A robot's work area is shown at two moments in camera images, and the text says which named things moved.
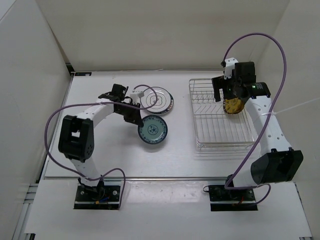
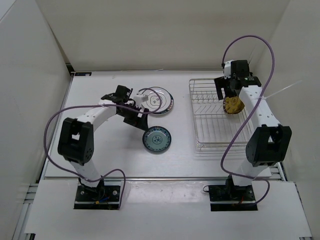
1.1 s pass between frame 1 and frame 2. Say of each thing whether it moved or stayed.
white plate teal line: stayed
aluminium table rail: stayed
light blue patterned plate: moved
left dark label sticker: stayed
